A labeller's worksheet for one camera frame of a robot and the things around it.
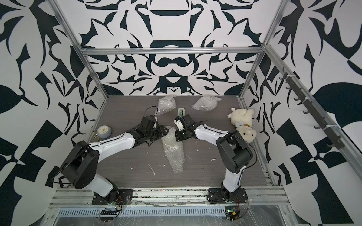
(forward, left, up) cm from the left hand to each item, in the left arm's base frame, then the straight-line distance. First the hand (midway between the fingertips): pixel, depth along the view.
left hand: (166, 129), depth 89 cm
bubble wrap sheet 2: (+25, +1, -4) cm, 26 cm away
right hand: (-1, -5, -5) cm, 8 cm away
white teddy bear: (+7, -50, -1) cm, 50 cm away
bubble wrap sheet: (-11, -5, -6) cm, 13 cm away
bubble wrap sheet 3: (+25, -30, -4) cm, 39 cm away
